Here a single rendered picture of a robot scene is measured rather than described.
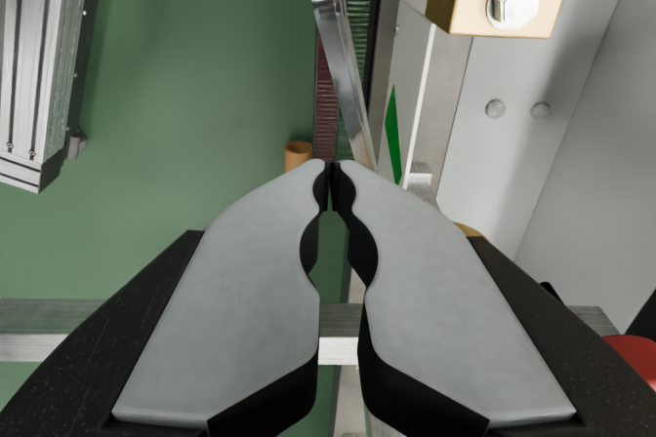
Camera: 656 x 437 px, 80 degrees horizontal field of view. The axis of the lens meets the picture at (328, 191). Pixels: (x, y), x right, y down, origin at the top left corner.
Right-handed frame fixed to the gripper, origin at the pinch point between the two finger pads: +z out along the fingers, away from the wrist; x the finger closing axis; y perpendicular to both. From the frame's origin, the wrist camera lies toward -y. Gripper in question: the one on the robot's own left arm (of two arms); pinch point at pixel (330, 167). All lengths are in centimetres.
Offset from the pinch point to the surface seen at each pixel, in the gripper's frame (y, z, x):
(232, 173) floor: 55, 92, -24
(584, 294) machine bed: 24.1, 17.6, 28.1
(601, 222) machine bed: 16.5, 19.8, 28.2
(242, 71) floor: 24, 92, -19
